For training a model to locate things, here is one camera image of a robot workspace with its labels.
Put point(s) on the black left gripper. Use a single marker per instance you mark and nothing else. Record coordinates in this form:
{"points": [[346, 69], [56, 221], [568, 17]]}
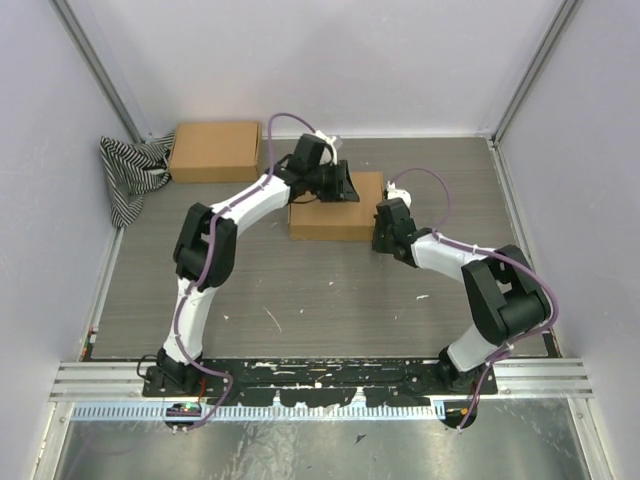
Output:
{"points": [[343, 189]]}

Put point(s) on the brown cardboard box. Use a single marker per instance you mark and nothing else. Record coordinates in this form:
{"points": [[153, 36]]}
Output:
{"points": [[311, 220], [216, 152]]}

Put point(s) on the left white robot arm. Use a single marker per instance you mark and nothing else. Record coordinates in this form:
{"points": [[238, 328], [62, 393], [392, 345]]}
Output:
{"points": [[206, 247]]}

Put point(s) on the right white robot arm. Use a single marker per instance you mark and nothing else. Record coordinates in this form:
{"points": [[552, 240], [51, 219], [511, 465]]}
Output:
{"points": [[506, 298]]}

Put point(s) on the closed brown cardboard box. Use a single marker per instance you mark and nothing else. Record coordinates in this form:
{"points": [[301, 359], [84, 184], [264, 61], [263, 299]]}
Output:
{"points": [[216, 152]]}

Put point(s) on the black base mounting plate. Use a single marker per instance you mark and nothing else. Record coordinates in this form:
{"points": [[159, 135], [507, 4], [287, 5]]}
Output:
{"points": [[312, 382]]}

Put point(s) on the black white striped cloth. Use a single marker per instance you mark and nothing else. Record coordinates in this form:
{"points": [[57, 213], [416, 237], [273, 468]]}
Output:
{"points": [[132, 171]]}

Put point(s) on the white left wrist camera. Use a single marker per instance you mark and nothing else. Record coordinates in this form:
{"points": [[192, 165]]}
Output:
{"points": [[331, 145]]}

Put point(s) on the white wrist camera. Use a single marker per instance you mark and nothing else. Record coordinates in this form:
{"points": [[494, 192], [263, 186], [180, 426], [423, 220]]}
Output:
{"points": [[331, 145], [391, 191]]}

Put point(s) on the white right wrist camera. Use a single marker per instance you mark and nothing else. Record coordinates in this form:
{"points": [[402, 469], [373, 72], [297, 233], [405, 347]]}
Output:
{"points": [[391, 191]]}

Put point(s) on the aluminium frame rail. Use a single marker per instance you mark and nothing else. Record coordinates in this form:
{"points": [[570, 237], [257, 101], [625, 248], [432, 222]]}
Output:
{"points": [[519, 377]]}

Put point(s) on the slotted cable duct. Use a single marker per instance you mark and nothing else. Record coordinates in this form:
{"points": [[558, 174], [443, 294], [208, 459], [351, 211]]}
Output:
{"points": [[191, 412]]}

